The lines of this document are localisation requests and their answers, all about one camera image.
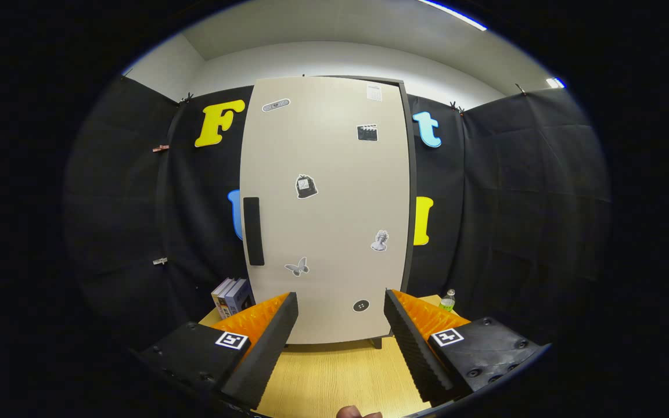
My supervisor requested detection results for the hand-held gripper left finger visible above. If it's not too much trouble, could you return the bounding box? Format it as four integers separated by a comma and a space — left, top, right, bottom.
136, 292, 299, 412

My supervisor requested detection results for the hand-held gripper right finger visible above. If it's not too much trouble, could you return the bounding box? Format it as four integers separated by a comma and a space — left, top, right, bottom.
384, 289, 546, 407

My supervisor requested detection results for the black door handle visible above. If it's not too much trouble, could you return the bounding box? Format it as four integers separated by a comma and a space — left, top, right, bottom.
243, 197, 266, 266

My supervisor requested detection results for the dark framed shoe cabinet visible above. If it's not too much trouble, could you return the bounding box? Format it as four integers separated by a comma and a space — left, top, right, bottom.
303, 74, 418, 350

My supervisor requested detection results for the blue cover book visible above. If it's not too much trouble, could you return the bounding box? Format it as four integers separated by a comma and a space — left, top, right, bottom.
225, 279, 254, 317

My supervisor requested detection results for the grey spine book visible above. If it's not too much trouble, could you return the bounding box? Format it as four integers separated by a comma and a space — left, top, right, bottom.
218, 279, 245, 317

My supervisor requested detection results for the white spine book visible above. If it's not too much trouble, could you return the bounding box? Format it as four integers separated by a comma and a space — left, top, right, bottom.
211, 278, 235, 314

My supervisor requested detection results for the black backdrop cloth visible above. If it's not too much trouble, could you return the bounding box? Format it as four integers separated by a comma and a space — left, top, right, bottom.
62, 75, 613, 355

